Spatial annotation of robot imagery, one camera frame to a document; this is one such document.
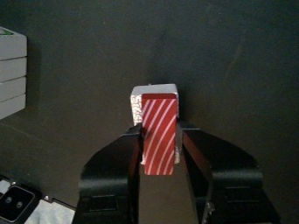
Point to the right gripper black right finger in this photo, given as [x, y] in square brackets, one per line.
[230, 178]

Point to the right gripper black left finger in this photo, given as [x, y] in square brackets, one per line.
[107, 172]

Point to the salmon sushi toy block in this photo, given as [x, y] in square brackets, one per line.
[158, 131]

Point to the grey metal plate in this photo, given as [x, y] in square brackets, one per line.
[53, 213]

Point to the black rounded device with holes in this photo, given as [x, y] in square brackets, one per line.
[15, 202]

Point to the grey slatted box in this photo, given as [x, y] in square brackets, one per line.
[11, 73]

